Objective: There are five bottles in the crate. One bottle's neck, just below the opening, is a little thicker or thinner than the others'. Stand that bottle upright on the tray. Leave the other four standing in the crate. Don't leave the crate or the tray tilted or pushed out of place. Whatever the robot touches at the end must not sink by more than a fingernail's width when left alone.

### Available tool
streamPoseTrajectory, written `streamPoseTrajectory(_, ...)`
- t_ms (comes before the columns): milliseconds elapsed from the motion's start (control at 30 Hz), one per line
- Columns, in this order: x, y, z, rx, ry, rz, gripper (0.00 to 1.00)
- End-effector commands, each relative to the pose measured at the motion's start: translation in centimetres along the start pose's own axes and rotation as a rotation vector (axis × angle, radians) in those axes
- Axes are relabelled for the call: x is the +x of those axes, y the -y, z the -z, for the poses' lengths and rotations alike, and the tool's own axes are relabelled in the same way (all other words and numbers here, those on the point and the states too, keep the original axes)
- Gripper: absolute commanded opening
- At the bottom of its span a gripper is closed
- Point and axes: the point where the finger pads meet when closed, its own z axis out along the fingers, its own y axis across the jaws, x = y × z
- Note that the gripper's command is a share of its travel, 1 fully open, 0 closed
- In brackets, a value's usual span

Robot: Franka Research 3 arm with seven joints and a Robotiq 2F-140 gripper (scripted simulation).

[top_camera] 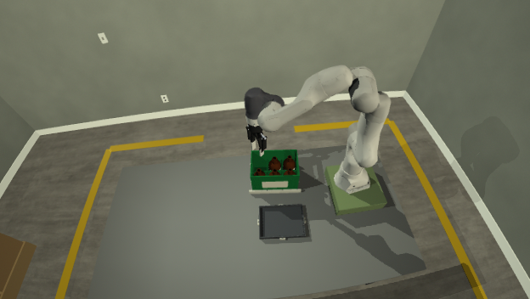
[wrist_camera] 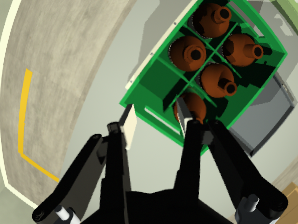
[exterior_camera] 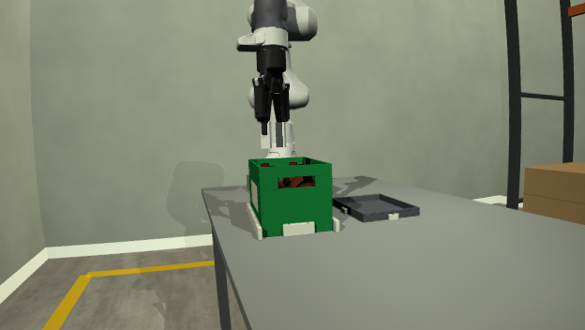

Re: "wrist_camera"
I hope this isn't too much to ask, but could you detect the grey rectangular tray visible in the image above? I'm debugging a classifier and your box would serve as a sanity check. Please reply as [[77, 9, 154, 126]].
[[228, 74, 295, 158]]

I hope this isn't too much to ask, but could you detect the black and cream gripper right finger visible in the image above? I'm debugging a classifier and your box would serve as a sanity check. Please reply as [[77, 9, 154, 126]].
[[163, 97, 288, 224]]

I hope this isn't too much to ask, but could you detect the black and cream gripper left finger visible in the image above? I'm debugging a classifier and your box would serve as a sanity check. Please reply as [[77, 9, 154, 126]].
[[32, 104, 137, 224]]

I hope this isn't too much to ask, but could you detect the green bottle crate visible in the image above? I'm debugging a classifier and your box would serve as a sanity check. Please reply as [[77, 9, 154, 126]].
[[119, 0, 288, 147]]

